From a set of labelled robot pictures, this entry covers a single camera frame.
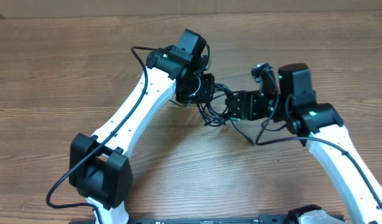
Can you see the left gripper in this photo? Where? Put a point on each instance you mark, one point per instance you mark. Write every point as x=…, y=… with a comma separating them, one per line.
x=205, y=96

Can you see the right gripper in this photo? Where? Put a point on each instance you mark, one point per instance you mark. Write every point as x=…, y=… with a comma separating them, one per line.
x=248, y=101

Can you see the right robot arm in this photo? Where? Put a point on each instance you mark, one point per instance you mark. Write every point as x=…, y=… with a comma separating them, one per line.
x=289, y=97

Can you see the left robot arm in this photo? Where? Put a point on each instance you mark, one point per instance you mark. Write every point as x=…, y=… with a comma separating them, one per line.
x=99, y=164

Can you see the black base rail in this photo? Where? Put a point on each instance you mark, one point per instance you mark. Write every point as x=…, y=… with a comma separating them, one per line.
x=261, y=219

